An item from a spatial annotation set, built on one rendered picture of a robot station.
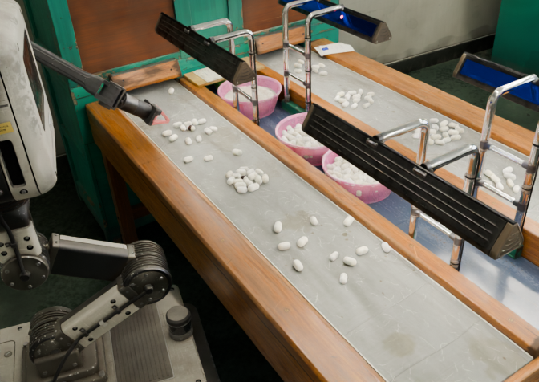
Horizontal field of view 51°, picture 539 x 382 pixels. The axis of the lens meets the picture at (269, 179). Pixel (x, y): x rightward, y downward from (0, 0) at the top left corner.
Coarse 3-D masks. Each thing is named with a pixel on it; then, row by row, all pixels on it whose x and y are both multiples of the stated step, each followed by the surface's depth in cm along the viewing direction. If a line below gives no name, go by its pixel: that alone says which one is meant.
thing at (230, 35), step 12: (204, 24) 201; (216, 24) 203; (228, 24) 206; (216, 36) 189; (228, 36) 191; (240, 36) 194; (252, 36) 195; (252, 48) 198; (252, 60) 200; (252, 84) 206; (252, 96) 209
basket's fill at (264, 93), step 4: (240, 88) 248; (244, 88) 245; (248, 88) 245; (260, 88) 245; (264, 88) 246; (268, 88) 245; (228, 92) 244; (232, 92) 243; (248, 92) 242; (260, 92) 243; (264, 92) 241; (268, 92) 242; (272, 92) 241; (228, 96) 240; (232, 96) 239; (240, 96) 239; (260, 96) 238; (264, 96) 240; (268, 96) 240; (240, 100) 237; (244, 100) 235; (248, 100) 235
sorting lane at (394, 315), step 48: (144, 96) 242; (192, 96) 240; (192, 144) 206; (240, 144) 205; (288, 192) 179; (288, 240) 159; (336, 240) 159; (336, 288) 143; (384, 288) 142; (432, 288) 142; (384, 336) 130; (432, 336) 129; (480, 336) 129
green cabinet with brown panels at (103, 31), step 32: (32, 0) 242; (64, 0) 211; (96, 0) 219; (128, 0) 225; (160, 0) 232; (192, 0) 240; (224, 0) 247; (256, 0) 256; (32, 32) 261; (64, 32) 216; (96, 32) 224; (128, 32) 231; (224, 32) 255; (256, 32) 263; (96, 64) 230; (128, 64) 237
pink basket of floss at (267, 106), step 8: (272, 80) 245; (224, 88) 243; (232, 88) 247; (272, 88) 245; (280, 88) 236; (224, 96) 242; (272, 96) 230; (232, 104) 230; (240, 104) 228; (248, 104) 228; (264, 104) 230; (272, 104) 234; (248, 112) 231; (264, 112) 234
